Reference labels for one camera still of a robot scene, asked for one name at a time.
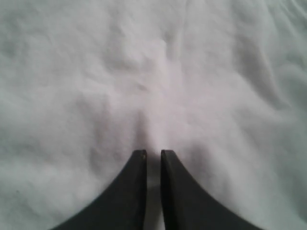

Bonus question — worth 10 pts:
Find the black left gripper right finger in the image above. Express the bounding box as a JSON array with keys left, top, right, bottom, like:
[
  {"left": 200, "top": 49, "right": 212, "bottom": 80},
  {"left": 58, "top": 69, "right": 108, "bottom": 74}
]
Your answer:
[{"left": 160, "top": 150, "right": 257, "bottom": 230}]

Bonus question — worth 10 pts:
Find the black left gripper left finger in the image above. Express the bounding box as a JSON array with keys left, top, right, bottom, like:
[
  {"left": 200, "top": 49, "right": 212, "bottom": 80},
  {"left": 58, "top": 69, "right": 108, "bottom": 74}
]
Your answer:
[{"left": 54, "top": 150, "right": 147, "bottom": 230}]

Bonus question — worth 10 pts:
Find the white t-shirt red lettering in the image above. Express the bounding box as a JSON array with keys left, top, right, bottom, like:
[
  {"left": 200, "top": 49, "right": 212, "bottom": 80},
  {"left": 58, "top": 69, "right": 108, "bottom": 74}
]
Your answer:
[{"left": 0, "top": 0, "right": 307, "bottom": 230}]

